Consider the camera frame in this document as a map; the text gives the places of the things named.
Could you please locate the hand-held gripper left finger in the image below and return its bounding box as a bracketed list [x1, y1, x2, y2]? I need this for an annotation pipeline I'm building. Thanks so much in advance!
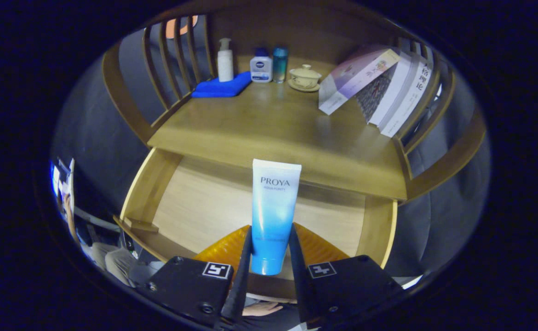
[137, 225, 254, 329]

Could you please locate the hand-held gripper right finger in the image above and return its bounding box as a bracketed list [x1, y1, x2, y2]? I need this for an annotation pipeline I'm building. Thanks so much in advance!
[289, 223, 405, 329]

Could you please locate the blue white cosmetic tube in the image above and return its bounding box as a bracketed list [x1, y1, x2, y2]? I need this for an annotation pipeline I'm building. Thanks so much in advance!
[250, 159, 303, 276]

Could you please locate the wooden drawer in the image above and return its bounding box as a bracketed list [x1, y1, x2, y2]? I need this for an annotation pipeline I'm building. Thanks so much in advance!
[113, 146, 398, 302]

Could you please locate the wooden countertop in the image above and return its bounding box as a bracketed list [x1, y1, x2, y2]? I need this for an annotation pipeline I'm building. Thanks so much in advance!
[147, 69, 410, 201]

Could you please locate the wooden cabinet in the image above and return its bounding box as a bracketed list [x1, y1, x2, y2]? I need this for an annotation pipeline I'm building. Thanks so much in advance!
[101, 0, 488, 203]

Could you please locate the person's beige trouser leg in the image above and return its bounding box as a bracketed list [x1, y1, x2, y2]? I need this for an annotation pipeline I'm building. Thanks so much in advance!
[80, 239, 166, 288]

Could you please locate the blue folded cloth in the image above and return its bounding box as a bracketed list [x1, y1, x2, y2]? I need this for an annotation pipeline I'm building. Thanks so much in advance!
[191, 71, 252, 98]

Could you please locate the grey patterned book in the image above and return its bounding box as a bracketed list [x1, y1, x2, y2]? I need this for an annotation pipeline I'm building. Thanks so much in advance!
[354, 51, 418, 127]

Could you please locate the beige lidded tea cup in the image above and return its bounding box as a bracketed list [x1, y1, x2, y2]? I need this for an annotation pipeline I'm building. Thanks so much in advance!
[288, 64, 323, 92]

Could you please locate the bright monitor screen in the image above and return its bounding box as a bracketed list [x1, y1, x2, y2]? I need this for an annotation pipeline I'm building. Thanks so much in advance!
[50, 158, 75, 217]

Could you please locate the white book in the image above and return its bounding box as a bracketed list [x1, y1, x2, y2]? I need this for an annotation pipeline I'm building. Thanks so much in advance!
[379, 59, 435, 138]

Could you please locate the white blue lotion bottle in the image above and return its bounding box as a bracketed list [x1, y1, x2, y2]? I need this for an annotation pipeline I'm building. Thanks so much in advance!
[250, 47, 274, 83]

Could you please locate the purple leaning book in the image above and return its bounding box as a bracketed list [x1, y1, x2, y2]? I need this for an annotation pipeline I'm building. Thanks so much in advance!
[318, 45, 401, 115]

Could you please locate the white pump bottle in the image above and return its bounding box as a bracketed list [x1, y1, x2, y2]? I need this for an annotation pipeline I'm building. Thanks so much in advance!
[217, 38, 235, 83]

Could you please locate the teal bottle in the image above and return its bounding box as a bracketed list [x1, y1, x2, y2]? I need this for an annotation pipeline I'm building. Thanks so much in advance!
[272, 45, 289, 84]

